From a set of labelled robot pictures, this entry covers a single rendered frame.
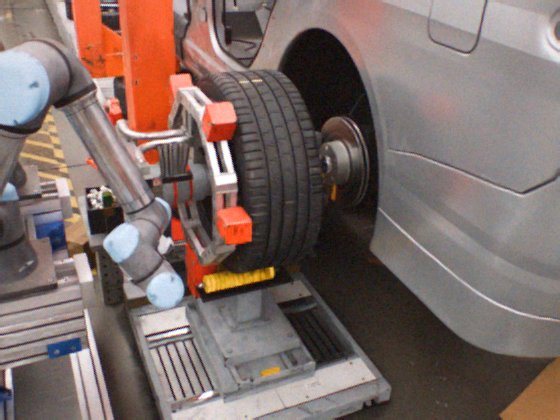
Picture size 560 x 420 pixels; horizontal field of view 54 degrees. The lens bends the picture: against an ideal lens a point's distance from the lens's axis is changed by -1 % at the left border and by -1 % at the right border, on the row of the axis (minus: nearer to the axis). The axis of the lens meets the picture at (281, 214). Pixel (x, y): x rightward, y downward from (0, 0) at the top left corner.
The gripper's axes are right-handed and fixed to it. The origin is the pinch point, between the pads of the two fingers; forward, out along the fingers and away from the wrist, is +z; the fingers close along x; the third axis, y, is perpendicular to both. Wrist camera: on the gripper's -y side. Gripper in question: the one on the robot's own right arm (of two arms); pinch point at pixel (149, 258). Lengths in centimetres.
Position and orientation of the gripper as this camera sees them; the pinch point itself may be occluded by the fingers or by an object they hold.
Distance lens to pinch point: 151.2
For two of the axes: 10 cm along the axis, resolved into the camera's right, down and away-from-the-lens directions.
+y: -5.8, -7.2, -3.7
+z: -3.6, -1.7, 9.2
